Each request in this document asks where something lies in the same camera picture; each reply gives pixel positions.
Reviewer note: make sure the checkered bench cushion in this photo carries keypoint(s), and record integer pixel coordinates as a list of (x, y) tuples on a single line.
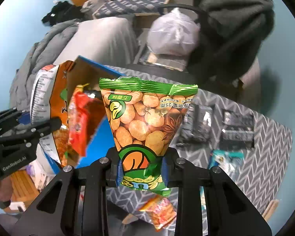
[(128, 7)]

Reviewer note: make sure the white plastic bag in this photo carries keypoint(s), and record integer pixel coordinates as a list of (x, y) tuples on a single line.
[(174, 33)]

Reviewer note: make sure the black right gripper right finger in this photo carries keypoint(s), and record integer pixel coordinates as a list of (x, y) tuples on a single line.
[(229, 211)]

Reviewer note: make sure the dark grey hanging clothes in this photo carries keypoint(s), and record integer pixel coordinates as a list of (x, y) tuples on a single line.
[(231, 33)]

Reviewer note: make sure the grey quilt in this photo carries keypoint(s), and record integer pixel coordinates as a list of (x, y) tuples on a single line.
[(41, 54)]

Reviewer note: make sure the large black snack packet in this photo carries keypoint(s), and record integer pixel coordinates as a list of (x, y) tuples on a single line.
[(237, 131)]

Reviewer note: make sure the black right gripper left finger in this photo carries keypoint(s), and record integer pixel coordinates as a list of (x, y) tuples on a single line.
[(54, 210)]

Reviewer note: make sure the red-orange chips bag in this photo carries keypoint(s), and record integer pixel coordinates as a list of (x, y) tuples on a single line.
[(85, 112)]

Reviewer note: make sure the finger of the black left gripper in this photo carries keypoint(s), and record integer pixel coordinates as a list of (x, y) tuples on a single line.
[(12, 117), (35, 132)]

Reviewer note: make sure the small orange fries snack packet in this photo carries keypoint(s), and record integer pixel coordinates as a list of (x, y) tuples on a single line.
[(160, 210)]

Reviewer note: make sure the black office chair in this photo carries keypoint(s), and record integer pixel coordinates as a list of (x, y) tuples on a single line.
[(175, 68)]

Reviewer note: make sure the green peanut snack bag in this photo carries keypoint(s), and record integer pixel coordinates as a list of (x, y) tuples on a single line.
[(144, 117)]

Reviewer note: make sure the bed with grey sheet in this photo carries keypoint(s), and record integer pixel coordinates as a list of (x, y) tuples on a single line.
[(108, 41)]

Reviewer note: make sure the black clothes pile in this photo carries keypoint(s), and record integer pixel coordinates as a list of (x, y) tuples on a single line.
[(61, 12)]

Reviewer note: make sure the large orange chips bag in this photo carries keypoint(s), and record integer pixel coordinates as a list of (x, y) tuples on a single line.
[(49, 100)]

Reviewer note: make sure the blue cardboard box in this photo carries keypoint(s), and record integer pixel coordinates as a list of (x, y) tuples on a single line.
[(88, 72)]

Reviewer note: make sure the person's left hand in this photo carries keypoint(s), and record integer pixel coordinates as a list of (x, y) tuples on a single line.
[(6, 189)]

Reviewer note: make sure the teal seaweed snack packet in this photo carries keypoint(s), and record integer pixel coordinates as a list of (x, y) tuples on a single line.
[(230, 162)]

